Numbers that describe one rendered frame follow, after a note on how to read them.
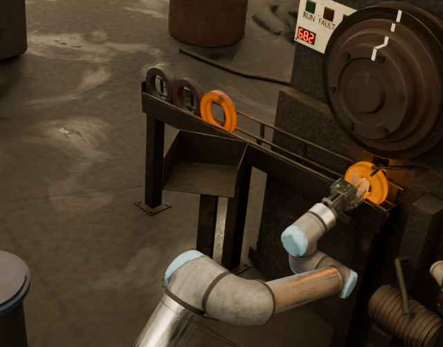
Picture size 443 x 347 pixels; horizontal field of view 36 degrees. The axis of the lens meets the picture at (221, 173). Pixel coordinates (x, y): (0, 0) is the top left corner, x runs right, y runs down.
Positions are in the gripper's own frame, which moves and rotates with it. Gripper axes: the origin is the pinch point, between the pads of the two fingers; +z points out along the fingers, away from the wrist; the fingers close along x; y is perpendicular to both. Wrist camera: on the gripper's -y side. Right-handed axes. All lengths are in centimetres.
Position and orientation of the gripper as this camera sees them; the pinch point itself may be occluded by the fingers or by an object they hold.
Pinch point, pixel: (366, 182)
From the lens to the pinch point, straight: 231.0
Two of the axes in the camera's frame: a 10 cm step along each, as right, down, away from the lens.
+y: -1.5, -6.9, -7.1
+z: 7.2, -5.7, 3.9
